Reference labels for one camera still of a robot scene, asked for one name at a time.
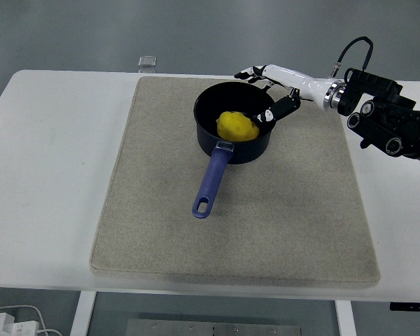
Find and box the black table control panel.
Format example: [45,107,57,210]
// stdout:
[389,302,420,312]

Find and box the small clear plastic block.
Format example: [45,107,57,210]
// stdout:
[138,55,158,74]

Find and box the dark blue pot with handle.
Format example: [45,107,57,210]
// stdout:
[191,80,277,220]

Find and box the yellow potato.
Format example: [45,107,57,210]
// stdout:
[216,111,260,141]

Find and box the white table leg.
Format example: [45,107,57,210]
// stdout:
[69,290,97,336]
[334,300,357,336]

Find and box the beige fabric mat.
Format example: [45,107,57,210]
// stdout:
[89,76,382,290]

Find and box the grey metal plate with screws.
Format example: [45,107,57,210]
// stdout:
[125,318,305,336]

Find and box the white cable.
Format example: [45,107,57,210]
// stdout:
[0,304,69,336]

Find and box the white power adapter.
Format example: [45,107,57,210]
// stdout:
[0,312,39,336]

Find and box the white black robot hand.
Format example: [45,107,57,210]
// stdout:
[234,64,333,124]

